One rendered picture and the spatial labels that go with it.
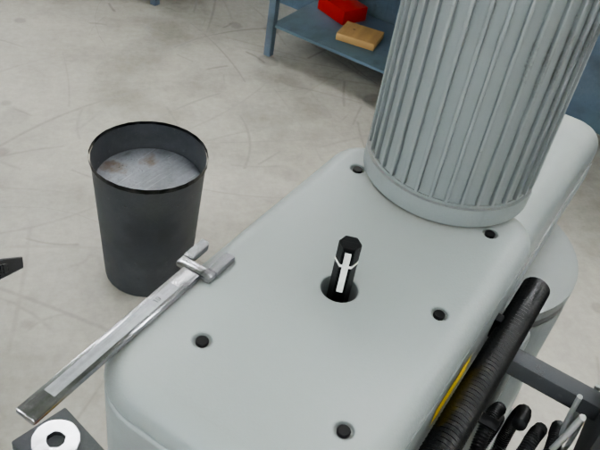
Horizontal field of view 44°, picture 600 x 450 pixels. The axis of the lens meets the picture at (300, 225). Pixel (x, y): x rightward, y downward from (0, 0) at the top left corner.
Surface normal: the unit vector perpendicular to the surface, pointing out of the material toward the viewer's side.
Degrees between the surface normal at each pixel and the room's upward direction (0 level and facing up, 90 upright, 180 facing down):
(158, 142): 86
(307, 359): 0
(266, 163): 0
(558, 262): 0
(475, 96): 90
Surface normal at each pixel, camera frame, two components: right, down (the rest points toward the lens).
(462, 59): -0.50, 0.51
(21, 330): 0.14, -0.76
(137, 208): -0.03, 0.69
